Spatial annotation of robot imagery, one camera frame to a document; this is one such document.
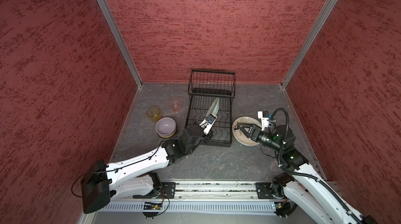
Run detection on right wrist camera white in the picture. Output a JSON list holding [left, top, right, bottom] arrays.
[[258, 111, 271, 131]]

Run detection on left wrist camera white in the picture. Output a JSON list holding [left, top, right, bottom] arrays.
[[199, 113, 217, 135]]

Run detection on white slotted cable duct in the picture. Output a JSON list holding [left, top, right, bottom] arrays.
[[100, 201, 276, 215]]

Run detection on lavender ceramic bowl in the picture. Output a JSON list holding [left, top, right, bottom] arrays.
[[155, 117, 176, 134]]

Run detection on pink glass cup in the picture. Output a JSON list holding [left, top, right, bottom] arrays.
[[168, 97, 182, 113]]

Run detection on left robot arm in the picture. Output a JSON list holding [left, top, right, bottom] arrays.
[[80, 121, 214, 214]]

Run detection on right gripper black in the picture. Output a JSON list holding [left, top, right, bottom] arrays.
[[236, 124, 283, 153]]

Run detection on white plate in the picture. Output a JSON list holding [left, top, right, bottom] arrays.
[[232, 116, 261, 146]]

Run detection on corner aluminium profile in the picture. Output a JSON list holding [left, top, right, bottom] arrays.
[[281, 0, 338, 89], [96, 0, 143, 89]]

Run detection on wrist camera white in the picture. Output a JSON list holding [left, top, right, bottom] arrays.
[[199, 113, 217, 135], [258, 111, 271, 131]]

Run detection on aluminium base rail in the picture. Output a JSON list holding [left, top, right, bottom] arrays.
[[90, 180, 339, 202]]

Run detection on black wire dish rack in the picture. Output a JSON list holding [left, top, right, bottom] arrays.
[[185, 69, 236, 147]]

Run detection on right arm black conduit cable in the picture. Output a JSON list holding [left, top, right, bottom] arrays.
[[268, 108, 364, 224]]

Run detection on left corner aluminium profile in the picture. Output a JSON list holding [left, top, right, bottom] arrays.
[[96, 0, 143, 89]]

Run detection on pale green plate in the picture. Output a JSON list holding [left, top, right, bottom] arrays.
[[206, 97, 220, 119]]

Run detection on amber glass cup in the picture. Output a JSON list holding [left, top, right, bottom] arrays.
[[146, 106, 162, 123]]

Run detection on right corner aluminium profile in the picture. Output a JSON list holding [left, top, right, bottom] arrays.
[[281, 0, 338, 89]]

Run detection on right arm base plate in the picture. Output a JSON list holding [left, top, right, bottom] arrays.
[[255, 182, 284, 200]]

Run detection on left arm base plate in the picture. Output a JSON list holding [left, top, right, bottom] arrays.
[[133, 182, 176, 199]]

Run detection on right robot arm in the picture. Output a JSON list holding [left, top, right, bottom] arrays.
[[237, 123, 376, 224]]

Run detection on yellow bowl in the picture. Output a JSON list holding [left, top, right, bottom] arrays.
[[157, 132, 176, 139]]

